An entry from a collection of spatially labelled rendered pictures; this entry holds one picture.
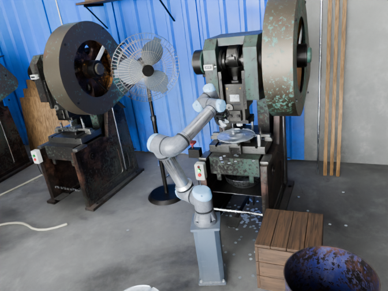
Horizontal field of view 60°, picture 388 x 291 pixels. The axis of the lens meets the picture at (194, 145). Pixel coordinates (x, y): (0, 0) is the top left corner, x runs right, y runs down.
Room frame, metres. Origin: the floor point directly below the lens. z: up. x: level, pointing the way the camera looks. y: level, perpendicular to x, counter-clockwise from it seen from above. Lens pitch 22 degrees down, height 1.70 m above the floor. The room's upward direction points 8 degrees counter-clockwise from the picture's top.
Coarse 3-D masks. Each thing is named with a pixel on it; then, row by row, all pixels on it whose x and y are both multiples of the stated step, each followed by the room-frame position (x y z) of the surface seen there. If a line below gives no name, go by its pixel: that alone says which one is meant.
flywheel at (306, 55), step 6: (300, 18) 2.50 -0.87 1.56; (300, 24) 2.53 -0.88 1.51; (300, 30) 2.56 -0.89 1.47; (300, 36) 2.45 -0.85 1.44; (300, 42) 2.43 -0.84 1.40; (300, 48) 2.25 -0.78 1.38; (306, 48) 2.24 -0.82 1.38; (300, 54) 2.24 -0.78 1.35; (306, 54) 2.23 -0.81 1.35; (300, 60) 2.24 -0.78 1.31; (306, 60) 2.23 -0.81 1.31; (300, 66) 2.27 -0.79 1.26; (306, 66) 2.26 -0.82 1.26; (300, 72) 2.54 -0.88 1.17; (300, 78) 2.52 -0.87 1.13; (300, 84) 2.48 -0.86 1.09; (300, 90) 2.48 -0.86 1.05
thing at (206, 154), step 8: (224, 128) 2.80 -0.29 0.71; (208, 152) 2.47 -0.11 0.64; (200, 160) 2.38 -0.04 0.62; (208, 160) 2.42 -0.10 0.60; (208, 168) 2.43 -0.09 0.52; (208, 176) 2.41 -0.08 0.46; (216, 176) 2.55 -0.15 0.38; (208, 184) 2.37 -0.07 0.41; (216, 184) 2.51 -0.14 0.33; (216, 192) 2.49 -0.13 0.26; (216, 200) 2.50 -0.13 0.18; (224, 200) 2.66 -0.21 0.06
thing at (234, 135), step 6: (222, 132) 2.51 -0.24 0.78; (228, 132) 2.49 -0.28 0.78; (234, 132) 2.45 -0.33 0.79; (240, 132) 2.43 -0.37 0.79; (246, 132) 2.43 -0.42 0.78; (252, 132) 2.42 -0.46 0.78; (222, 138) 2.38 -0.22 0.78; (228, 138) 2.36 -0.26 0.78; (234, 138) 2.34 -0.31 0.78; (240, 138) 2.33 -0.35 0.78; (246, 138) 2.31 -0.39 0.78
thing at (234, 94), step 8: (232, 80) 2.49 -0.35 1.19; (240, 80) 2.47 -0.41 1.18; (232, 88) 2.44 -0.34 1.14; (240, 88) 2.40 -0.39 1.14; (232, 96) 2.44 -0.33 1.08; (240, 96) 2.41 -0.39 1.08; (232, 104) 2.44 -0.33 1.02; (240, 104) 2.42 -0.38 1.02; (232, 112) 2.41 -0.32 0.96; (240, 112) 2.39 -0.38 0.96; (248, 112) 2.48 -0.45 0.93; (232, 120) 2.42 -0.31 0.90; (240, 120) 2.39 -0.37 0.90
